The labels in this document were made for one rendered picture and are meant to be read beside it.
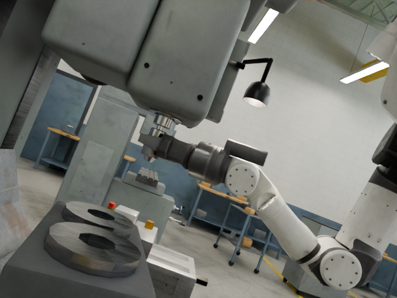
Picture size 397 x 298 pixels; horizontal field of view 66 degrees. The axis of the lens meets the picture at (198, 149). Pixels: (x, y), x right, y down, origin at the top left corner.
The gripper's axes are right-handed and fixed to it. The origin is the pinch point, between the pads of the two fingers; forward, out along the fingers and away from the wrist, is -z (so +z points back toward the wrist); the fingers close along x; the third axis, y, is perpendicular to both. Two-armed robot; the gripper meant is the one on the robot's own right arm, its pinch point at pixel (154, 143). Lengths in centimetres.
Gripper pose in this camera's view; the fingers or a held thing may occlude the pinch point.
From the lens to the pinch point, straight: 75.2
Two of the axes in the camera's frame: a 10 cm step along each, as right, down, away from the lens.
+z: 9.2, 3.3, -2.2
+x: -1.8, -1.3, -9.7
